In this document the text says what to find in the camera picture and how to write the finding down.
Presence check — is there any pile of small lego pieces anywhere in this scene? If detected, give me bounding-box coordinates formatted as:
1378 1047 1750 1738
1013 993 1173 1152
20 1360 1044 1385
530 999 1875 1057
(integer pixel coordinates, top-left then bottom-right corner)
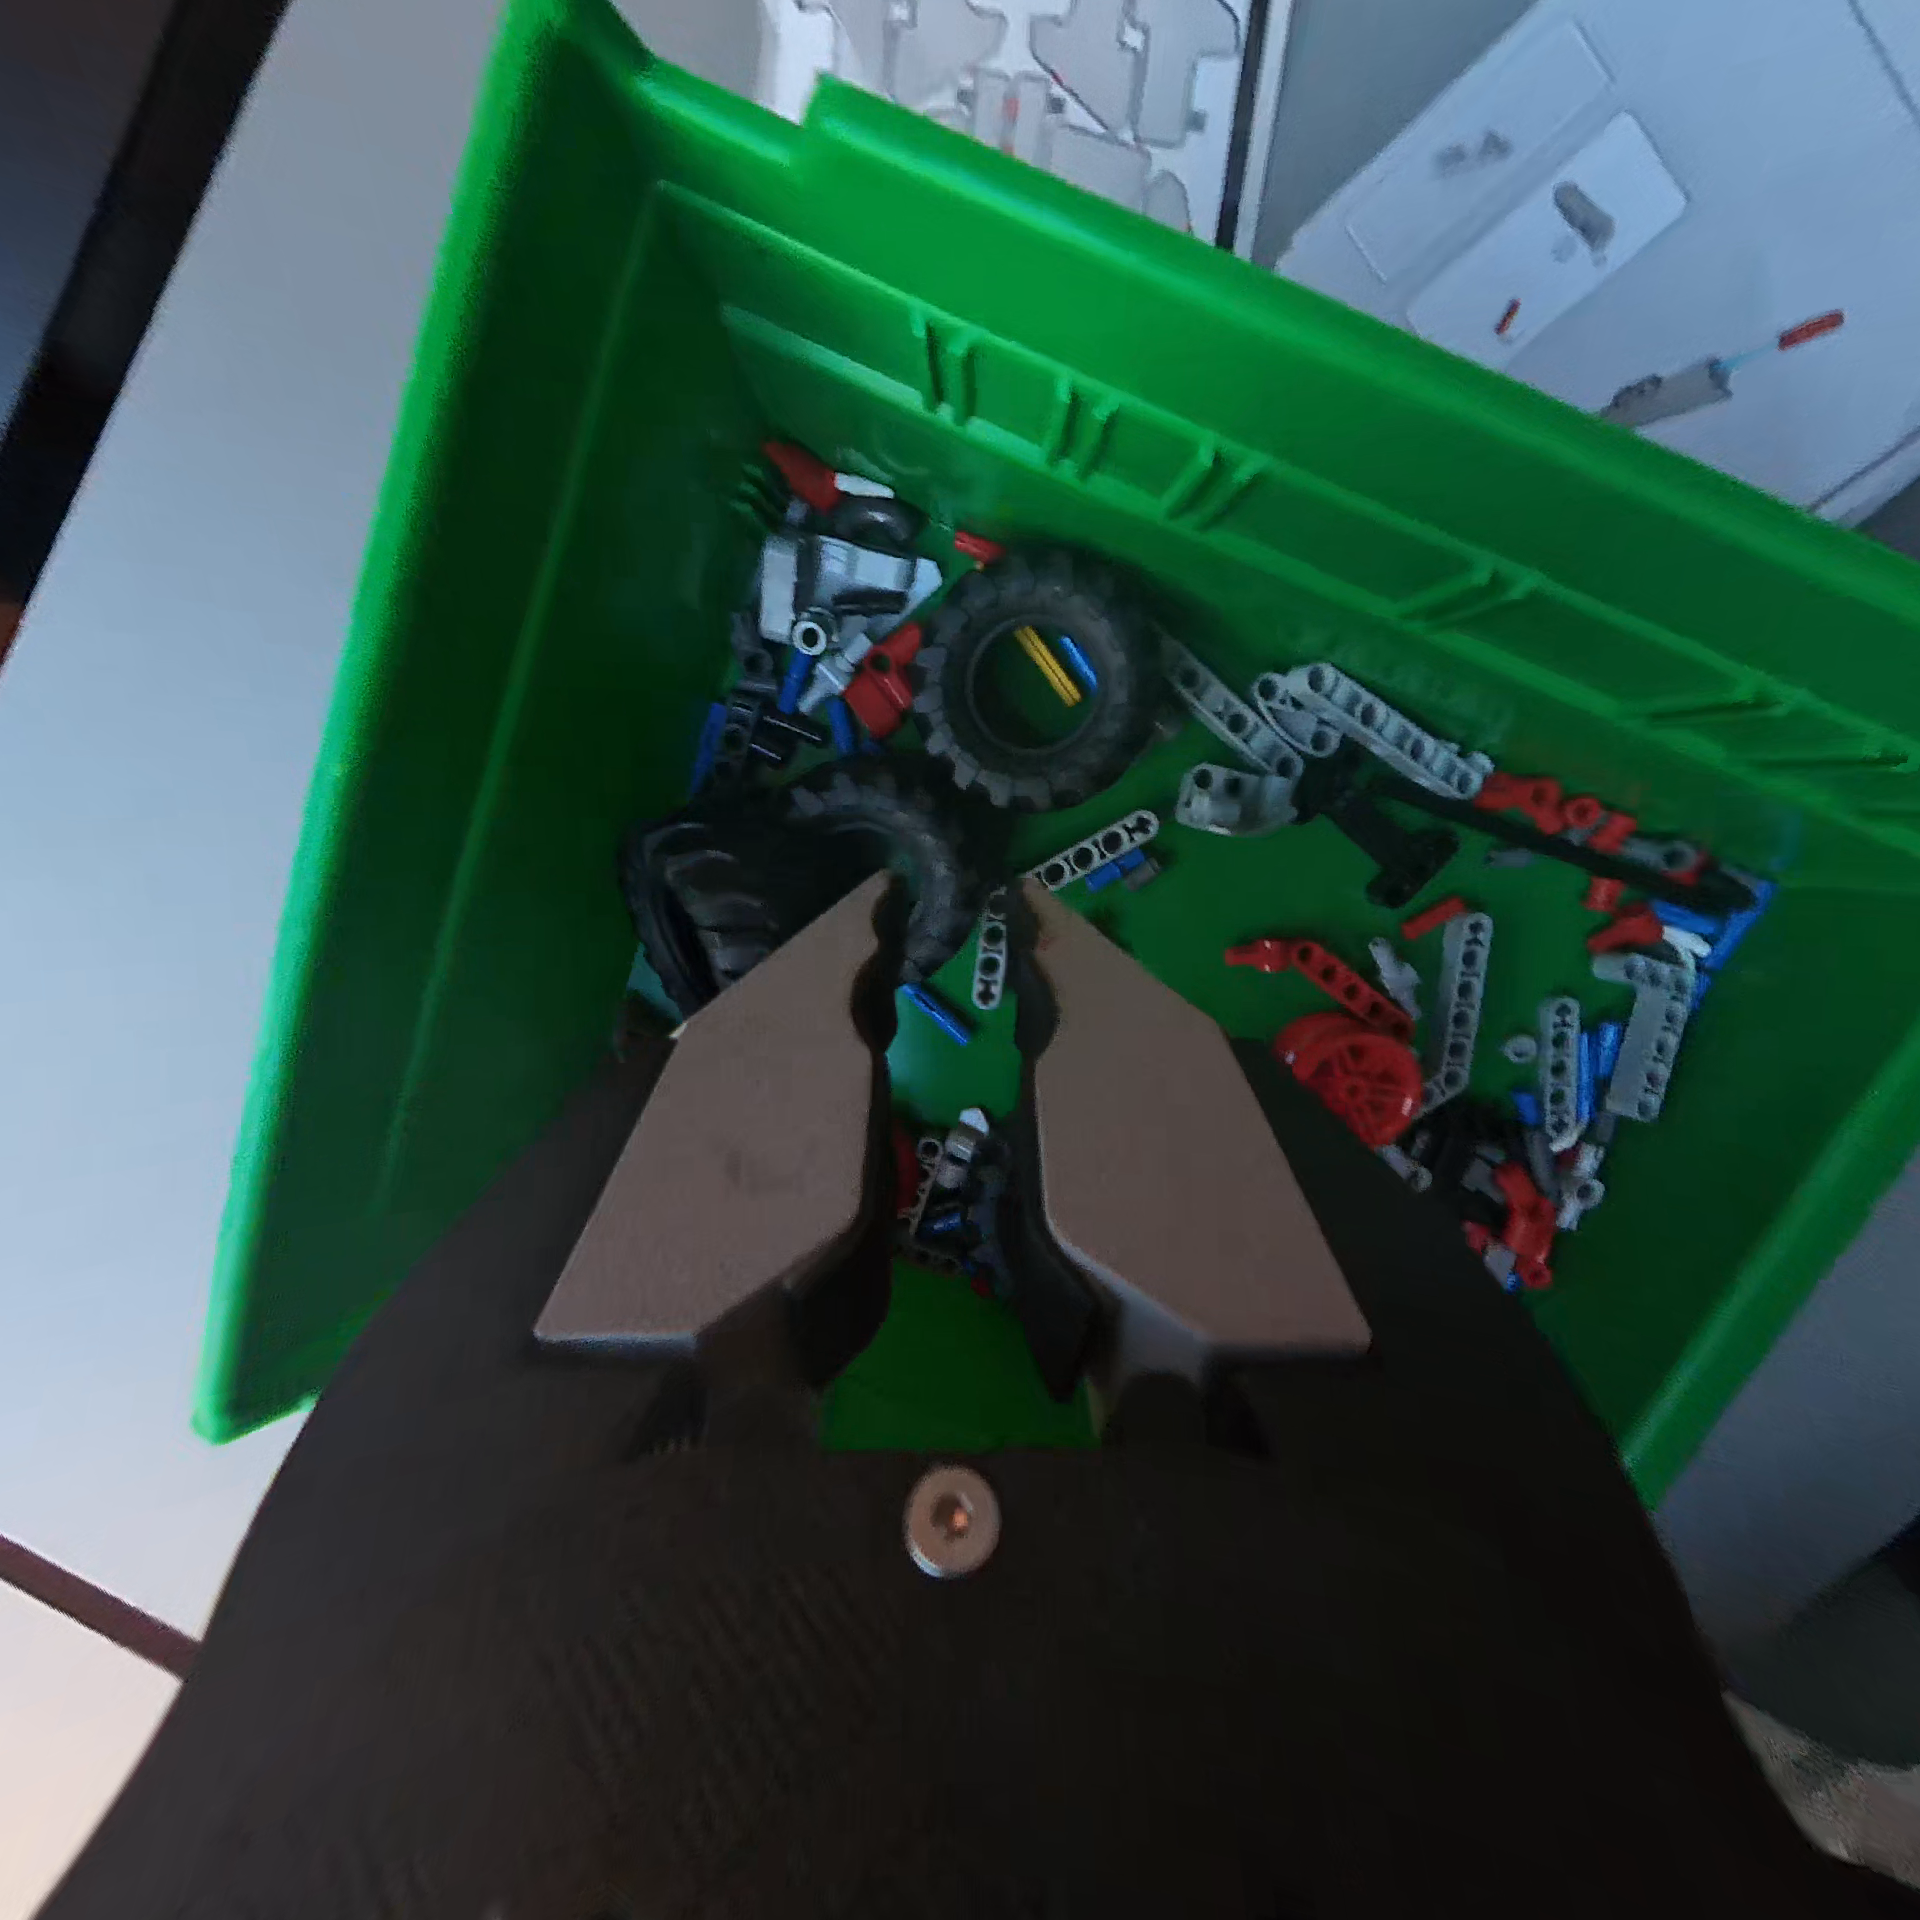
688 435 1779 1299

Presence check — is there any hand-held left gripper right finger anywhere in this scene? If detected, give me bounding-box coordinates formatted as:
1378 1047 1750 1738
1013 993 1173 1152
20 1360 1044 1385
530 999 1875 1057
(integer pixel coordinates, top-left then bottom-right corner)
1010 875 1374 1445

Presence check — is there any grey partly built lego assembly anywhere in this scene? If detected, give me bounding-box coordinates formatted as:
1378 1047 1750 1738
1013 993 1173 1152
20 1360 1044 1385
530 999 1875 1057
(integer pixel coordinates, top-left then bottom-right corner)
750 498 941 648

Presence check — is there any green plastic bin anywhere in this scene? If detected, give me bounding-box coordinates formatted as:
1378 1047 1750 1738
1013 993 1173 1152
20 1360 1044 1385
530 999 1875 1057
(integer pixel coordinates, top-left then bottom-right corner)
193 0 1920 1508

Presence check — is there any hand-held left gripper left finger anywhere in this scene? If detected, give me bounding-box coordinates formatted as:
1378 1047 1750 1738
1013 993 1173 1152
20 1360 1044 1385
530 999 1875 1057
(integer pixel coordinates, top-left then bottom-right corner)
532 872 908 1404

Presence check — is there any black lego tire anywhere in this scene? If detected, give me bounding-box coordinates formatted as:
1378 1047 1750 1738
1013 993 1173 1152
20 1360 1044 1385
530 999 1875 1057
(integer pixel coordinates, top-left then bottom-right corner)
622 763 984 1023
914 548 1173 812

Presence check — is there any open white instruction booklet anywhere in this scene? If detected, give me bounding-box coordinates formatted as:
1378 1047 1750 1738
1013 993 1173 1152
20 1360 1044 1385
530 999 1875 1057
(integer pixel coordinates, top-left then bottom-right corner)
1274 0 1920 526

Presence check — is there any red lego wheel hub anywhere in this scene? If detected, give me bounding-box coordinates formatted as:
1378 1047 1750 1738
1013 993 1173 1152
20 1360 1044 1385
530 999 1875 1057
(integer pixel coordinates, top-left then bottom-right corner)
1274 1012 1427 1151

